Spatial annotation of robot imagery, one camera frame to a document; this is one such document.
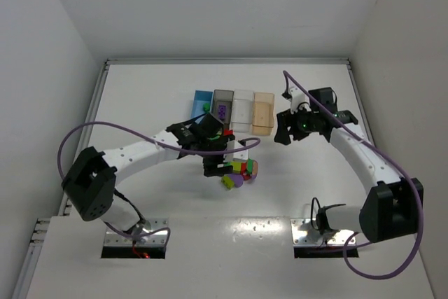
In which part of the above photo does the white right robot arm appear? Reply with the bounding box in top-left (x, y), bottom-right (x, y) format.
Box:
top-left (274, 87), bottom-right (423, 243)

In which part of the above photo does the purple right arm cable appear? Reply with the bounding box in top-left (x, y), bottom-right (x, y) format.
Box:
top-left (282, 70), bottom-right (425, 280)

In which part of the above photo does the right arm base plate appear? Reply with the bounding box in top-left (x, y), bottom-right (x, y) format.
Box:
top-left (290, 218), bottom-right (354, 249)

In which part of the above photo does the amber transparent container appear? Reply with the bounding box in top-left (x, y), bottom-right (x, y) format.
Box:
top-left (251, 92), bottom-right (274, 136)

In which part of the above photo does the blue container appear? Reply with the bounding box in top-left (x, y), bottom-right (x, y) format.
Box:
top-left (190, 90), bottom-right (213, 123)

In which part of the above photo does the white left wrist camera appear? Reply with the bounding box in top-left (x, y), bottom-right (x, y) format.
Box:
top-left (218, 140), bottom-right (249, 167)

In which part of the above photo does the clear transparent container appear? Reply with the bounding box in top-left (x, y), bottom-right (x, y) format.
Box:
top-left (231, 90), bottom-right (254, 132)

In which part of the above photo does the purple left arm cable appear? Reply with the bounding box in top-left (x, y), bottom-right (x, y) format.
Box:
top-left (57, 122), bottom-right (262, 244)

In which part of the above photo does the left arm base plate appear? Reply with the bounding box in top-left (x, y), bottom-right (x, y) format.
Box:
top-left (104, 218), bottom-right (171, 251)

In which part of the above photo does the smoky grey container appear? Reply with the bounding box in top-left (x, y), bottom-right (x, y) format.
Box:
top-left (211, 89), bottom-right (234, 128)

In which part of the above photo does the purple lego brick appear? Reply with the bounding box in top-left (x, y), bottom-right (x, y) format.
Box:
top-left (216, 104), bottom-right (228, 120)

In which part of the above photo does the lime green lego stack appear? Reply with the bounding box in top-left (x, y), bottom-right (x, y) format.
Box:
top-left (220, 159), bottom-right (258, 190)

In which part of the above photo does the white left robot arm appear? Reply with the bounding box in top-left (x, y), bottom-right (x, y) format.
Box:
top-left (62, 113), bottom-right (235, 235)

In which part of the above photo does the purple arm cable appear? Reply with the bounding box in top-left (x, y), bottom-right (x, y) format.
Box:
top-left (282, 70), bottom-right (425, 280)
top-left (57, 122), bottom-right (262, 244)

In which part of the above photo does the small green lego brick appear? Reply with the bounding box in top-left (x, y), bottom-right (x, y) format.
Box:
top-left (202, 103), bottom-right (210, 113)

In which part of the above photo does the green red lego stack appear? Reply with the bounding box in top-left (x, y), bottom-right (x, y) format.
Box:
top-left (209, 129), bottom-right (235, 145)

